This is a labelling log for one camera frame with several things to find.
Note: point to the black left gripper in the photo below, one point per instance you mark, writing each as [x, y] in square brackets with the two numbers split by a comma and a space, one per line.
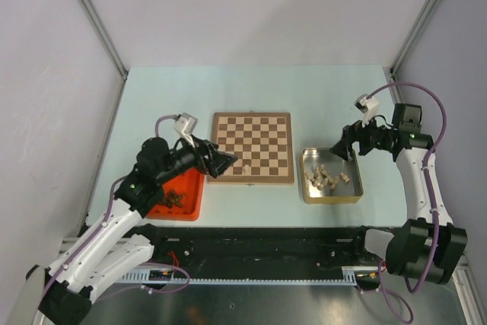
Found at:
[218, 162]

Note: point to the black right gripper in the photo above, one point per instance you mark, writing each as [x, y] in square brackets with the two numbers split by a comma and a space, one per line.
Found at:
[354, 132]

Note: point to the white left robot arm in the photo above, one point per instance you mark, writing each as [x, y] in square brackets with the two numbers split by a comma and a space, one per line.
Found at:
[82, 274]

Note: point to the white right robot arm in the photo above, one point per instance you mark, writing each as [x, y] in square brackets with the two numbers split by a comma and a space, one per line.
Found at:
[428, 247]

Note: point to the pile of light chess pieces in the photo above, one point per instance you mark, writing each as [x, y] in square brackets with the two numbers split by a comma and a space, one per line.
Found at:
[321, 178]

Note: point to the wooden chess board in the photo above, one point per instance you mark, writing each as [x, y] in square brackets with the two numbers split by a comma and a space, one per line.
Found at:
[261, 140]

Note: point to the pile of dark chess pieces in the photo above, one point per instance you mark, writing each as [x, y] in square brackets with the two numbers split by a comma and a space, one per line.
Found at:
[173, 203]

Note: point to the orange plastic tray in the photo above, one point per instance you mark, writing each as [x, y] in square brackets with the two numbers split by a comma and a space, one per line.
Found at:
[191, 183]

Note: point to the gold metal tin tray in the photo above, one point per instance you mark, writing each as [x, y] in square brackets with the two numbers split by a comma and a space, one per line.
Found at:
[350, 193]

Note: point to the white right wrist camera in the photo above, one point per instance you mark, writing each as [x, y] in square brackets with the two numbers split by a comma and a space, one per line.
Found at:
[368, 106]

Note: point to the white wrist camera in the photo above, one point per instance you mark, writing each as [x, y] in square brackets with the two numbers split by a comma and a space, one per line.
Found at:
[368, 106]
[184, 126]

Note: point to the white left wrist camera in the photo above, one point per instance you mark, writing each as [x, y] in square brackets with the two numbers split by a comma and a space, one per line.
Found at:
[184, 126]

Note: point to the grey slotted cable duct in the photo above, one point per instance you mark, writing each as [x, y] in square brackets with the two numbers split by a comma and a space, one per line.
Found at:
[347, 276]

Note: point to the right aluminium frame post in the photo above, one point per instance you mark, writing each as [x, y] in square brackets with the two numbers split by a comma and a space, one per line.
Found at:
[418, 27]

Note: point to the aluminium frame post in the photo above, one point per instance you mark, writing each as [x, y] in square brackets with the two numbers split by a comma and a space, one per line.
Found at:
[418, 27]
[103, 36]

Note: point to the left aluminium frame post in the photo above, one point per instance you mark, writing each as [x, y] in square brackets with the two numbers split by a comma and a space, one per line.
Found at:
[103, 36]

